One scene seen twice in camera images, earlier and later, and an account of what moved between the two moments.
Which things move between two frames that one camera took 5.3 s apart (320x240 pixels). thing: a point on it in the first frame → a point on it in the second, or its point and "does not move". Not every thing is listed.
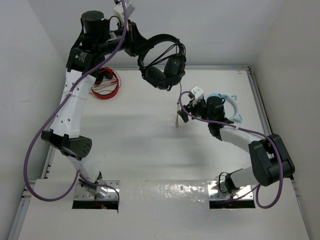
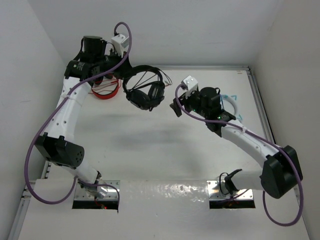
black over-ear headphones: x=165 y=74 → x=147 y=96
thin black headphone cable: x=180 y=91 → x=168 y=79
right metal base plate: x=217 y=190 does not move
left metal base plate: x=80 y=193 does not move
